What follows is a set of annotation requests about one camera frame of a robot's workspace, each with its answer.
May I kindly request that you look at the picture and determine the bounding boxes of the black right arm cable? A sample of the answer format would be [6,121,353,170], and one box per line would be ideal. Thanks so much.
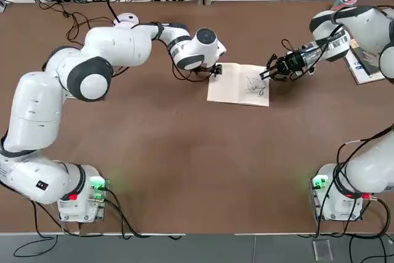
[281,38,394,202]

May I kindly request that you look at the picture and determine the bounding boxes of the dark book with hands cover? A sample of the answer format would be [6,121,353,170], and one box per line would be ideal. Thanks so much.
[348,39,386,76]

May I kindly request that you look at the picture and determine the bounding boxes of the black left base cable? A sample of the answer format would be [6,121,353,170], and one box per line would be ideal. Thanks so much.
[103,182,183,240]

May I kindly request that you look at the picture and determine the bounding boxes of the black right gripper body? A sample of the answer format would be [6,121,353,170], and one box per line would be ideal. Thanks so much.
[284,51,309,75]

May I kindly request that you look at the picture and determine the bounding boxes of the black lamp cable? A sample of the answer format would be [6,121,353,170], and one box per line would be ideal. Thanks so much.
[38,0,119,44]

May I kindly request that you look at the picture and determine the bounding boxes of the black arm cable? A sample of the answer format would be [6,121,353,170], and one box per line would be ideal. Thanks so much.
[171,59,216,83]
[281,38,394,202]

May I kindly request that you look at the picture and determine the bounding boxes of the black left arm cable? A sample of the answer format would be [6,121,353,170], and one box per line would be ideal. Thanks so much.
[171,59,216,83]

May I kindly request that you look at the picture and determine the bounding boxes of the clear plastic pen cup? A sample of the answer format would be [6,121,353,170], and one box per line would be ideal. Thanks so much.
[330,0,360,11]

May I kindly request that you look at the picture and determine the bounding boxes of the metal floor outlet plate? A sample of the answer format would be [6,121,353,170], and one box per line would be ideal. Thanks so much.
[312,239,334,261]

